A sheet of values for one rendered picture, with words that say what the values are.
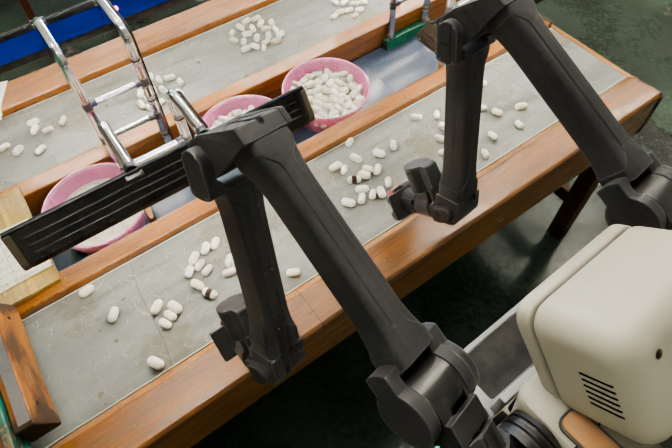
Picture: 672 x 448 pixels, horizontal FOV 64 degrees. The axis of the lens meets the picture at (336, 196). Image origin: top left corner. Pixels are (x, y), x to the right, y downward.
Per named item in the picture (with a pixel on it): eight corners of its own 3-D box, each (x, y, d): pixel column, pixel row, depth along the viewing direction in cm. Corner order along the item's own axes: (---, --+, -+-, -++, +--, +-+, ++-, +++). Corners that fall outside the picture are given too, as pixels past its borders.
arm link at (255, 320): (201, 156, 62) (269, 121, 68) (174, 146, 65) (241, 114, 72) (270, 400, 84) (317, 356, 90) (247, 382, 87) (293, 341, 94)
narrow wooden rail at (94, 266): (543, 48, 186) (553, 21, 177) (20, 344, 127) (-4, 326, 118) (531, 40, 189) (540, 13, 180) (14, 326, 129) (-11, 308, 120)
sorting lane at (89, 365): (624, 81, 167) (627, 76, 165) (49, 451, 107) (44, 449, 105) (549, 32, 181) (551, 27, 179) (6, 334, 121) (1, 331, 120)
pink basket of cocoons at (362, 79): (386, 115, 166) (388, 93, 158) (315, 154, 157) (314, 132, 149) (336, 69, 179) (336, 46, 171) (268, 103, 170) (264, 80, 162)
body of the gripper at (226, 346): (207, 331, 99) (216, 346, 92) (254, 301, 102) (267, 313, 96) (223, 359, 101) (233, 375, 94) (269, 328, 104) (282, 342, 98)
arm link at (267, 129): (206, 102, 56) (275, 72, 62) (173, 154, 67) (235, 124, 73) (447, 452, 56) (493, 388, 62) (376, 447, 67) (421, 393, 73)
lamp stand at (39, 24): (183, 152, 158) (135, 25, 122) (119, 184, 152) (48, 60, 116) (156, 115, 167) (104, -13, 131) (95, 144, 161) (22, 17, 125)
